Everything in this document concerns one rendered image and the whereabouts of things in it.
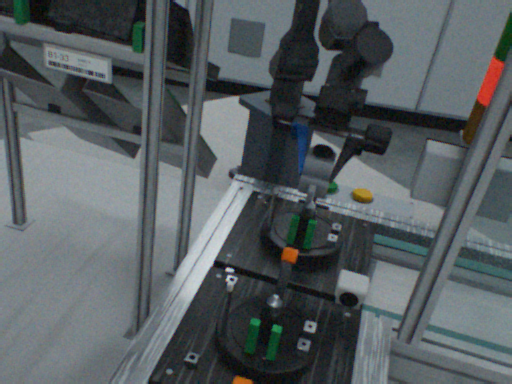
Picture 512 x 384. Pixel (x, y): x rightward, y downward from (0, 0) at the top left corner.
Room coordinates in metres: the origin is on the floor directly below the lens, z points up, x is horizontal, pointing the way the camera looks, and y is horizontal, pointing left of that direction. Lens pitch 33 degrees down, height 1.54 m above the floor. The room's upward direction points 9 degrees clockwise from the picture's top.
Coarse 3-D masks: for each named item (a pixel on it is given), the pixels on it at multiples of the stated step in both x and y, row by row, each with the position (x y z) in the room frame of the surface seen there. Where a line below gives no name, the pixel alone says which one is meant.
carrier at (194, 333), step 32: (224, 288) 0.66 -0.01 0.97; (256, 288) 0.67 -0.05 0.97; (192, 320) 0.58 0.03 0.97; (224, 320) 0.54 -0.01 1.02; (256, 320) 0.53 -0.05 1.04; (288, 320) 0.59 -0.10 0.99; (320, 320) 0.62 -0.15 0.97; (352, 320) 0.63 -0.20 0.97; (192, 352) 0.52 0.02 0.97; (224, 352) 0.52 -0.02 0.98; (256, 352) 0.52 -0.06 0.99; (288, 352) 0.53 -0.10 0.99; (320, 352) 0.56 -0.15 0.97; (352, 352) 0.57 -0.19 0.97
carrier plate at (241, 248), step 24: (240, 216) 0.86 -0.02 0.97; (264, 216) 0.87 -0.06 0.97; (336, 216) 0.90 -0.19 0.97; (240, 240) 0.78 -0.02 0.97; (360, 240) 0.84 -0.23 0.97; (216, 264) 0.72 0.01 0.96; (240, 264) 0.72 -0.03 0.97; (264, 264) 0.73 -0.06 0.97; (336, 264) 0.76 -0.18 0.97; (360, 264) 0.77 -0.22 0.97; (288, 288) 0.69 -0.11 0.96; (312, 288) 0.69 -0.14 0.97
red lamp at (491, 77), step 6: (492, 60) 0.66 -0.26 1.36; (492, 66) 0.65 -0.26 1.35; (498, 66) 0.65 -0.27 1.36; (492, 72) 0.65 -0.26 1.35; (498, 72) 0.64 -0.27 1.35; (486, 78) 0.66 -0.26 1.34; (492, 78) 0.65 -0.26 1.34; (486, 84) 0.65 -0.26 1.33; (492, 84) 0.64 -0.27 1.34; (480, 90) 0.66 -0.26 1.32; (486, 90) 0.65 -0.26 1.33; (492, 90) 0.64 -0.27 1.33; (480, 96) 0.65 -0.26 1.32; (486, 96) 0.65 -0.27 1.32; (480, 102) 0.65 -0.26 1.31; (486, 102) 0.64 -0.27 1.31
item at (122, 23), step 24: (48, 0) 0.74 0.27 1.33; (72, 0) 0.73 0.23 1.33; (96, 0) 0.72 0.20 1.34; (120, 0) 0.71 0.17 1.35; (144, 0) 0.71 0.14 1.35; (72, 24) 0.78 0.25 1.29; (96, 24) 0.71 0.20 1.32; (120, 24) 0.70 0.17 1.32; (168, 24) 0.77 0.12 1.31; (168, 48) 0.77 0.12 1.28; (216, 72) 0.92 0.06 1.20
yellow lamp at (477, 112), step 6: (474, 108) 0.66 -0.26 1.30; (480, 108) 0.65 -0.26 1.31; (474, 114) 0.65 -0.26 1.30; (480, 114) 0.64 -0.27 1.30; (468, 120) 0.66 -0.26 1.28; (474, 120) 0.65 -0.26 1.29; (480, 120) 0.64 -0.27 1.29; (468, 126) 0.65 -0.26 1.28; (474, 126) 0.65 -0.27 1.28; (468, 132) 0.65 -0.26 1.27; (474, 132) 0.64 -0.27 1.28; (468, 138) 0.65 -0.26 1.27
